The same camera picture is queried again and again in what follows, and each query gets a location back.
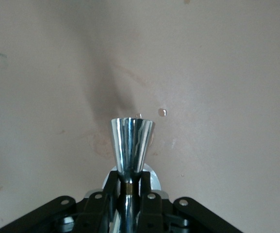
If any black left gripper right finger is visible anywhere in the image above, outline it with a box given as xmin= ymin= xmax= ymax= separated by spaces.
xmin=139 ymin=170 xmax=244 ymax=233

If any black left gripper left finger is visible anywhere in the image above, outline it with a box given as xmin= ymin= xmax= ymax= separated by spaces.
xmin=0 ymin=170 xmax=120 ymax=233

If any steel double jigger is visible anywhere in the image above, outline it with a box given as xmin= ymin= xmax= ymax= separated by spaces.
xmin=109 ymin=117 xmax=156 ymax=233

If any large table cover mat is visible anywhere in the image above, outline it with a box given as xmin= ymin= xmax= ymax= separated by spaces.
xmin=0 ymin=0 xmax=280 ymax=233

